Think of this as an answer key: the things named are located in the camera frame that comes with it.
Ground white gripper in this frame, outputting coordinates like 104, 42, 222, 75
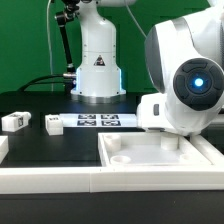
136, 93, 172, 131

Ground white square table top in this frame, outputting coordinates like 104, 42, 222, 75
98, 132, 211, 167

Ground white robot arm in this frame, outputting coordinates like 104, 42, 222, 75
71, 0, 224, 135

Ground sheet with fiducial markers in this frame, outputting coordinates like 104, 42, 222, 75
59, 113, 137, 128

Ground white U-shaped obstacle fence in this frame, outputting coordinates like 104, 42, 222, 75
0, 136, 224, 194

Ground black cables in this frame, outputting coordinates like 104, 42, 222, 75
18, 73, 78, 93

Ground white hanging cable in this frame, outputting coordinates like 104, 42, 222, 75
46, 0, 56, 93

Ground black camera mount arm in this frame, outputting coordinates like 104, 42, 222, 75
54, 0, 81, 79

